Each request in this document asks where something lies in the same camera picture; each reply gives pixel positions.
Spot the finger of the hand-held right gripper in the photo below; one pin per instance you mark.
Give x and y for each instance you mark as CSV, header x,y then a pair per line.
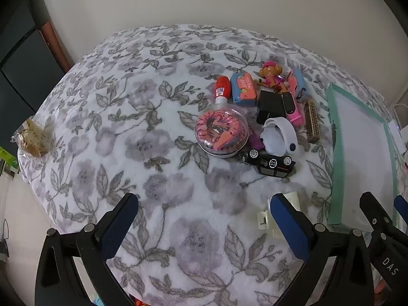
x,y
373,207
402,208

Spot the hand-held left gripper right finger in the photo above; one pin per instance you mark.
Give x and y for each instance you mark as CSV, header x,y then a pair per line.
x,y
287,226

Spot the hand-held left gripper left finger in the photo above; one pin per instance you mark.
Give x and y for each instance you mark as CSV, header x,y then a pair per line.
x,y
118,226

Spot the green framed white tray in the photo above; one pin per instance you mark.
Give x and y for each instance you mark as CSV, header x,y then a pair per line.
x,y
360,140

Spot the purple tube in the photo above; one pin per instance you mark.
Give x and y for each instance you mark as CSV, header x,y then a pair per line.
x,y
256,140

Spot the blue orange toy block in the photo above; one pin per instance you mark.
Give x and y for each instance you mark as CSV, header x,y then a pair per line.
x,y
244,89

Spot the red white glue bottle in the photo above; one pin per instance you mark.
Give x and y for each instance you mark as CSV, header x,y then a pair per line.
x,y
223,87

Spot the brown pink dog toy figure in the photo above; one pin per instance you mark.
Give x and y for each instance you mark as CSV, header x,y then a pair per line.
x,y
271,70

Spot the white plug adapter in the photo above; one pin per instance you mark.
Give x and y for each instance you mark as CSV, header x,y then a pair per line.
x,y
263,220

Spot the black toy car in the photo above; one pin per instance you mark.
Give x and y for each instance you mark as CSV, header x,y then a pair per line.
x,y
271,165

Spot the white charger block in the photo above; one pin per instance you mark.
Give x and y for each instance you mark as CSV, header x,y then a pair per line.
x,y
397,134

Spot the white round cup toy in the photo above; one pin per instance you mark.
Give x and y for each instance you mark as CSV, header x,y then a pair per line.
x,y
288,132

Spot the gold patterned metal case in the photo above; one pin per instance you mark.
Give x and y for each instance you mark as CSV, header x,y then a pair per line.
x,y
310,121

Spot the pink toy car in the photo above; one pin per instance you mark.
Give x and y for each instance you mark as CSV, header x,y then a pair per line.
x,y
296,114

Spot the black rectangular box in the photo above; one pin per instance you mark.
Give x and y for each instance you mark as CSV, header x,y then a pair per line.
x,y
269,105

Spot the clear bag with snack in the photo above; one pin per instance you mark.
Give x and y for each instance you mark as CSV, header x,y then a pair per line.
x,y
33,135

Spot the floral grey white blanket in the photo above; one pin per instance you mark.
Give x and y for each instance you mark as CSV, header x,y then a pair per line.
x,y
127,102

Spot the dark cabinet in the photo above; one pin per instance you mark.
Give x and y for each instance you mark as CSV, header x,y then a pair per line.
x,y
19,70

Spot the brown wooden post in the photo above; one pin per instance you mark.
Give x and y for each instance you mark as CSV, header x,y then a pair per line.
x,y
55,47

